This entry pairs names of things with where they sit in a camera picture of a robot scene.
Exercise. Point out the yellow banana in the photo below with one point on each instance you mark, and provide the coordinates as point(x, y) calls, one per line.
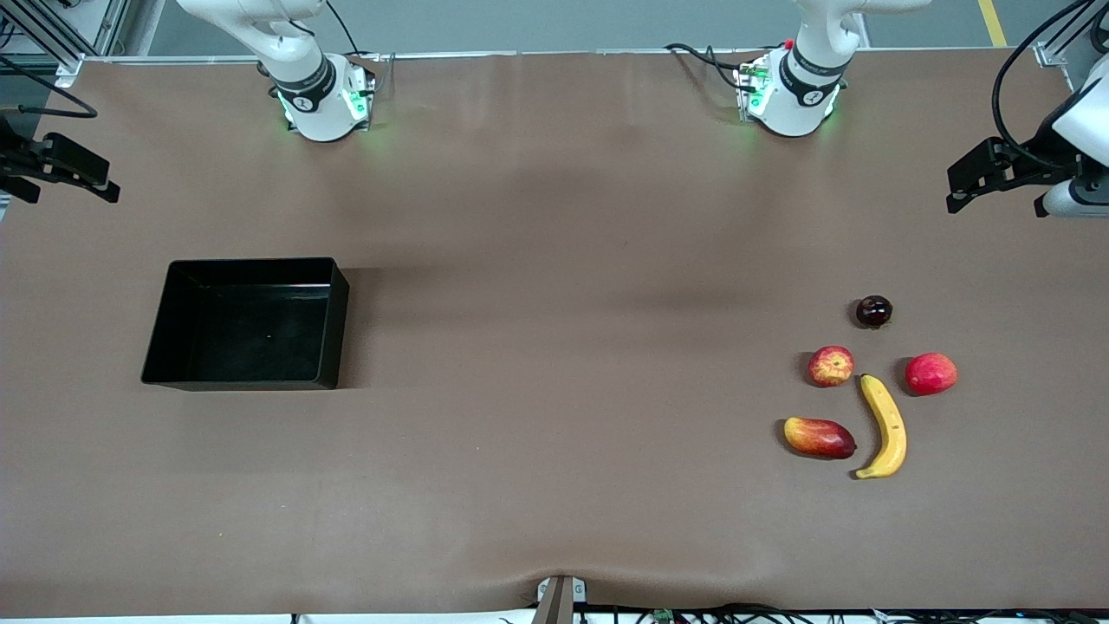
point(888, 429)

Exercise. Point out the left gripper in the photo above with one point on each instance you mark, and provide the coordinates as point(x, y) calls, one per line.
point(1031, 164)

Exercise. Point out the dark purple plum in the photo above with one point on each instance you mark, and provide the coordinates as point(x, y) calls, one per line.
point(873, 311)

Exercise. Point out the red yellow mango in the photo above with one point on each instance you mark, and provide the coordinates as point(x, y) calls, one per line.
point(819, 438)

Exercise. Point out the aluminium frame profile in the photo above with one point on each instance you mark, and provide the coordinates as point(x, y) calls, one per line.
point(1070, 39)
point(52, 35)

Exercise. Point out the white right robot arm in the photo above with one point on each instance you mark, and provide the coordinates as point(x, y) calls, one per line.
point(316, 91)

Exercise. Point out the brown table mat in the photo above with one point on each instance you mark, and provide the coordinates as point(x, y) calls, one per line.
point(554, 485)

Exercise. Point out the red yellow apple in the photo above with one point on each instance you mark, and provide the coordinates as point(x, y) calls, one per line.
point(831, 366)

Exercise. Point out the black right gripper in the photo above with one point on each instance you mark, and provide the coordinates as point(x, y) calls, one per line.
point(19, 161)

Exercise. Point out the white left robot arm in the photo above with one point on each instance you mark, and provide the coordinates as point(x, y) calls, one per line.
point(801, 91)

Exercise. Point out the plain red apple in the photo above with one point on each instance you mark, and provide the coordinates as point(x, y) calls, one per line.
point(930, 373)

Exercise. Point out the black plastic box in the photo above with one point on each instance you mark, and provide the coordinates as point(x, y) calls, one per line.
point(247, 329)

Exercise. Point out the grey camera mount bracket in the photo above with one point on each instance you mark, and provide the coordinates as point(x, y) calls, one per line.
point(560, 598)

